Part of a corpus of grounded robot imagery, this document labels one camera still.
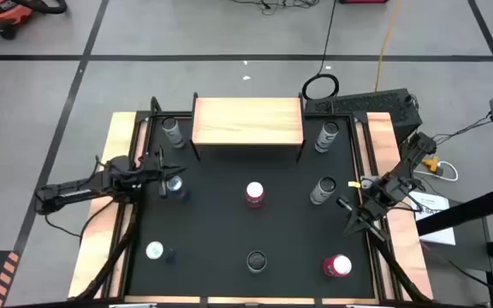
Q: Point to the red soda can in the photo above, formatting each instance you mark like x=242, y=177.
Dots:
x=338, y=265
x=254, y=192

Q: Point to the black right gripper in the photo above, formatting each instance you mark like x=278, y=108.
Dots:
x=379, y=197

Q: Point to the blue slim can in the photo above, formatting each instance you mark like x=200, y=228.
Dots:
x=154, y=250
x=174, y=184

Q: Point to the silver can blue print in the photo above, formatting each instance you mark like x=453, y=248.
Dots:
x=256, y=261
x=325, y=137

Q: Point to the black beam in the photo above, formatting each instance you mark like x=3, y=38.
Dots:
x=465, y=211

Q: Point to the orange power plug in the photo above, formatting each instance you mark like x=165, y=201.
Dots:
x=431, y=164

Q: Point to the orange shop vacuum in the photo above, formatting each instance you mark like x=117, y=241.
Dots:
x=2, y=15

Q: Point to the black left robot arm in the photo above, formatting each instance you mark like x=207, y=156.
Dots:
x=75, y=191

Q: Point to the silver can orange print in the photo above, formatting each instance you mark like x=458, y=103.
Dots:
x=173, y=132
x=321, y=192

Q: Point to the white printed paper sheet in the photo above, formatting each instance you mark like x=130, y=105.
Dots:
x=441, y=236

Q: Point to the yellow tape tag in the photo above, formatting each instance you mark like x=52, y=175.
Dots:
x=353, y=185

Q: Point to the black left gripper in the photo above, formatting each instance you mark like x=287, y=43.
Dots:
x=148, y=171

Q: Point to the black table mat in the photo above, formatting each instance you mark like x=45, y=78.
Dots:
x=229, y=231

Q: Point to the wooden shelf with black legs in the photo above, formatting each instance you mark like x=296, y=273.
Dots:
x=246, y=122

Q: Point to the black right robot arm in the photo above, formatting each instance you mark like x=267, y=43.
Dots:
x=413, y=158

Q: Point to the red box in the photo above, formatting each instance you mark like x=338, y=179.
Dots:
x=362, y=1

